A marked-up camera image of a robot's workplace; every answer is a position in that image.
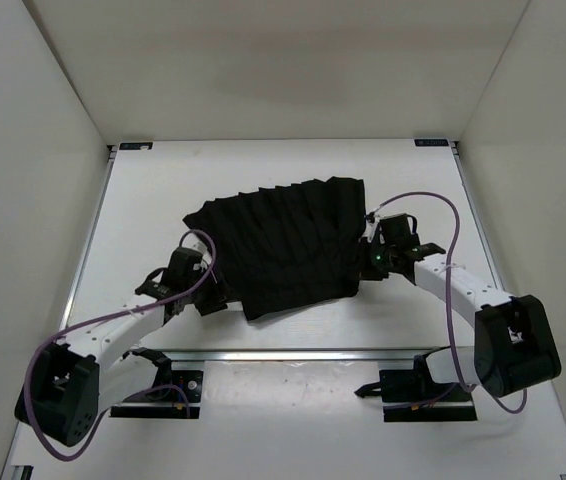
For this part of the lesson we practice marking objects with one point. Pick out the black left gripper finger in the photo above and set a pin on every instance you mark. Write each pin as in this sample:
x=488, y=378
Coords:
x=216, y=275
x=210, y=300

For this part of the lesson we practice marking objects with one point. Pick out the aluminium front rail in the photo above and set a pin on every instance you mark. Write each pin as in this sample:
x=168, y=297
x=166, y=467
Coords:
x=291, y=355

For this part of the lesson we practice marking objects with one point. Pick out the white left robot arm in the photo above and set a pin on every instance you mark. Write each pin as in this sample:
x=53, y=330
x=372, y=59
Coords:
x=86, y=369

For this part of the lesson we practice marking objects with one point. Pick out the right blue table label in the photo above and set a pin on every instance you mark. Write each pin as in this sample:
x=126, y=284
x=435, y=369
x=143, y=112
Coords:
x=431, y=142

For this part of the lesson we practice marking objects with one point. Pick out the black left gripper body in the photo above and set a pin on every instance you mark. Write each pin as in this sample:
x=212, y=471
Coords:
x=197, y=284

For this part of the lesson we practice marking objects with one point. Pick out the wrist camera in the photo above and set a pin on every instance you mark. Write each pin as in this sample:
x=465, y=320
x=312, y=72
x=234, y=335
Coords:
x=399, y=231
x=186, y=268

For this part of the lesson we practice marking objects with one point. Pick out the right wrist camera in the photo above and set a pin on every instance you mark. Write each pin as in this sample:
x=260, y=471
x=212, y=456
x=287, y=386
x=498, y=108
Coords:
x=399, y=231

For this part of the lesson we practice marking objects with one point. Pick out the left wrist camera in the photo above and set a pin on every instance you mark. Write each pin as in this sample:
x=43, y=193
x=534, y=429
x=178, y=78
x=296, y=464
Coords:
x=186, y=268

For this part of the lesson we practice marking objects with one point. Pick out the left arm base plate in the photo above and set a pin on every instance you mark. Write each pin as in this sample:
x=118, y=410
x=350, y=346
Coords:
x=167, y=404

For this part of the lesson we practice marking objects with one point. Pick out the black pleated skirt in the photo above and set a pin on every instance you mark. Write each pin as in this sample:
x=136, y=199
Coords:
x=287, y=247

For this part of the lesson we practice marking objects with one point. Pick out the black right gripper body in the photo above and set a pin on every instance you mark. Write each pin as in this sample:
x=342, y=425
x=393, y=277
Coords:
x=375, y=260

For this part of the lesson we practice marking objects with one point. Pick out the blue table label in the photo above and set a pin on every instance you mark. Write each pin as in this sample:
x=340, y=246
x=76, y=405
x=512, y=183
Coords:
x=135, y=146
x=431, y=142

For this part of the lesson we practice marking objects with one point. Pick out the left blue table label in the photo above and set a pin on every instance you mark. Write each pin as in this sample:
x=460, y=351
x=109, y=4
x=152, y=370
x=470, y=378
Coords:
x=135, y=146

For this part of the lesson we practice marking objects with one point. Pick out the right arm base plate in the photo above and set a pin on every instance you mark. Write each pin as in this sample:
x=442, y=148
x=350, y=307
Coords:
x=409, y=396

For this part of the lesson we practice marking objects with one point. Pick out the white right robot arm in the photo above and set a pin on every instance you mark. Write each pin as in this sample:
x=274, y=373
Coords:
x=513, y=345

